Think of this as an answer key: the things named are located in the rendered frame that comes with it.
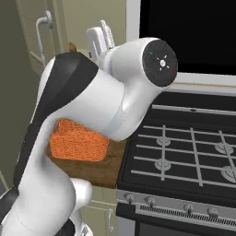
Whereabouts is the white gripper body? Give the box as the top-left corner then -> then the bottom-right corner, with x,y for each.
86,19 -> 116,59

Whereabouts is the orange woven basket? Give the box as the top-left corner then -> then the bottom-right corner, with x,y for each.
49,118 -> 111,163

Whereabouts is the beige base cabinet door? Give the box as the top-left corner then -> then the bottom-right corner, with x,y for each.
80,204 -> 119,236

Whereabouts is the small brown object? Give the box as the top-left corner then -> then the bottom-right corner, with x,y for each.
67,41 -> 78,53

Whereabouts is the beige drawer front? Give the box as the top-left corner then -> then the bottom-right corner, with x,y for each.
91,184 -> 120,205

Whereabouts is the black gas stove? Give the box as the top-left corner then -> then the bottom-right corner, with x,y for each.
115,90 -> 236,236

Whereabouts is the silver stove knob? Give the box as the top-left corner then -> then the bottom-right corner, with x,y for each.
183,203 -> 195,216
124,193 -> 136,205
206,206 -> 219,218
145,196 -> 158,209

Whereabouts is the white cabinet door handle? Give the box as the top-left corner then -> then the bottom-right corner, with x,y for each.
34,10 -> 53,68

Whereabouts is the black microwave with white frame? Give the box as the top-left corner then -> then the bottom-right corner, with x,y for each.
125,0 -> 236,97

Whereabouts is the white base cabinet handle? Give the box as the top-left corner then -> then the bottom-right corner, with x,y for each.
107,208 -> 115,233

